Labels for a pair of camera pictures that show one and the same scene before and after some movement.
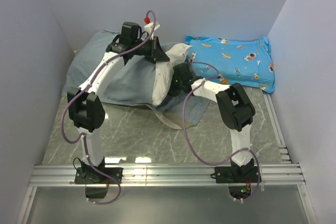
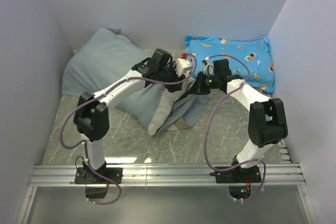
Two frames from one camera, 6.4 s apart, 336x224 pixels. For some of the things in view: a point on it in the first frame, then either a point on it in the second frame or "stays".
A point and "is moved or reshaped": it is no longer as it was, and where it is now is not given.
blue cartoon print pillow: (242, 62) stays
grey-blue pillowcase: (134, 84) is moved or reshaped
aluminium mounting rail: (163, 175) stays
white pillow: (164, 72) -> (168, 98)
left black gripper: (157, 54) -> (172, 88)
